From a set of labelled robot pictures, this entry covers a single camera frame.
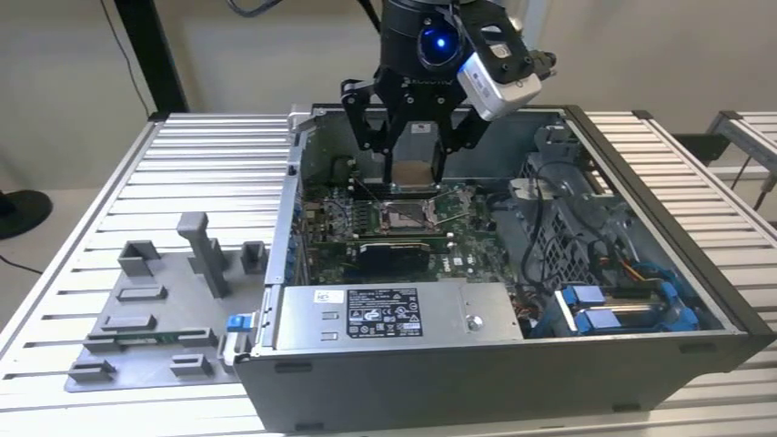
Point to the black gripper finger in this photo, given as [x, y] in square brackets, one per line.
[367, 127]
[464, 132]

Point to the silver square CPU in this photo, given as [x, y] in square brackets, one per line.
[412, 175]

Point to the CPU socket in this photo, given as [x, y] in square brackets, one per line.
[407, 218]

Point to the thin metal locking lever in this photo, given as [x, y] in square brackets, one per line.
[372, 193]

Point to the green motherboard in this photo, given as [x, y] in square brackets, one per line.
[473, 246]

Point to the black graphics card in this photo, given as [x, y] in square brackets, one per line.
[391, 259]

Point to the black table end cap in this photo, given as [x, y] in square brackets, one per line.
[641, 114]
[158, 117]

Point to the grey metal drive cage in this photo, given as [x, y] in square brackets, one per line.
[564, 246]

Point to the black box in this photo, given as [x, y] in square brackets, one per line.
[699, 148]

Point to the silver power supply unit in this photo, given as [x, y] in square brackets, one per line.
[437, 314]

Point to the blue disk carrier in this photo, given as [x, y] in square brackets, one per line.
[597, 321]
[585, 293]

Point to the grey parts rack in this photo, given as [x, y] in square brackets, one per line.
[176, 282]

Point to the hard disk in blue carrier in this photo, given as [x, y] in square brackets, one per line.
[238, 323]

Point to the blue plastic latch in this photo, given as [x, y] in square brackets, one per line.
[683, 318]

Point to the black open PC case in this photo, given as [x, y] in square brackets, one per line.
[425, 387]

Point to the green RAM stick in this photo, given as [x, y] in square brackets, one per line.
[148, 338]

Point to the black round monitor foot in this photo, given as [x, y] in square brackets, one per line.
[24, 214]

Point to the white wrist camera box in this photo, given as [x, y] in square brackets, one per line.
[497, 98]

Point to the black upright post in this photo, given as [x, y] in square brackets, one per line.
[155, 45]

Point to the aluminium profile frame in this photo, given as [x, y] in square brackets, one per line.
[744, 132]

